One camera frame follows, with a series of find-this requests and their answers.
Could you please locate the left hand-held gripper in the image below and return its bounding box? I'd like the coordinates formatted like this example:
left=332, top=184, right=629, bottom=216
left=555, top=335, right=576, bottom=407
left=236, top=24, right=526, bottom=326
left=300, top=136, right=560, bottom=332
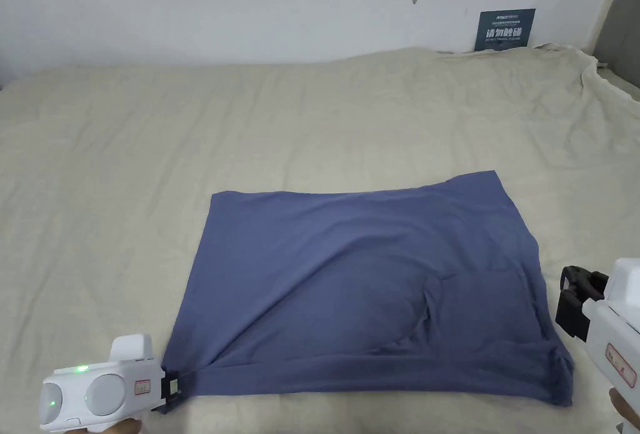
left=39, top=333, right=197, bottom=432

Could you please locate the person's left hand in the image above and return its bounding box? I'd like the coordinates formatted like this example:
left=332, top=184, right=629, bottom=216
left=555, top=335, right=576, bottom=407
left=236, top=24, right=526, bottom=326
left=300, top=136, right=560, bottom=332
left=101, top=416, right=147, bottom=434

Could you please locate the dark blue shirt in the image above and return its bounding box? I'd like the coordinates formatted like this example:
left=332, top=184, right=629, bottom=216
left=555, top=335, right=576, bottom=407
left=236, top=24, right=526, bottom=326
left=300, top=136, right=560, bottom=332
left=162, top=169, right=575, bottom=407

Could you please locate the bed with beige sheet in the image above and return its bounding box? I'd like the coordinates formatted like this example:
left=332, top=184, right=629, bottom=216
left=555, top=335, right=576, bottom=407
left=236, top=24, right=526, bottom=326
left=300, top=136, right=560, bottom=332
left=0, top=43, right=640, bottom=434

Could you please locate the dark blue sign card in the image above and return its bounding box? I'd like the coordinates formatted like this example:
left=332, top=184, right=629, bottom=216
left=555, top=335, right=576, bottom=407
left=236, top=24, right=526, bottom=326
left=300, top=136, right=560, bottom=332
left=472, top=8, right=537, bottom=53

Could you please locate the grey padded headboard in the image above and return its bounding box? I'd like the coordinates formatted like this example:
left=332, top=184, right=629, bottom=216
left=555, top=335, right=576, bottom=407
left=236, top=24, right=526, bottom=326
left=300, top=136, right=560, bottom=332
left=594, top=0, right=640, bottom=92

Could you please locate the person's right hand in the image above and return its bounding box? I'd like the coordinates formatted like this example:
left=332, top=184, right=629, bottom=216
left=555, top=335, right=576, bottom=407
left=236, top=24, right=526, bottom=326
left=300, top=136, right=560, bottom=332
left=608, top=386, right=634, bottom=434

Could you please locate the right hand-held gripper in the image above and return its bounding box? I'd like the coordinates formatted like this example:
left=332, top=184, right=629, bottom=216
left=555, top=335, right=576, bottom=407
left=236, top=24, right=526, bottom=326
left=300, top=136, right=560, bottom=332
left=555, top=258, right=640, bottom=407

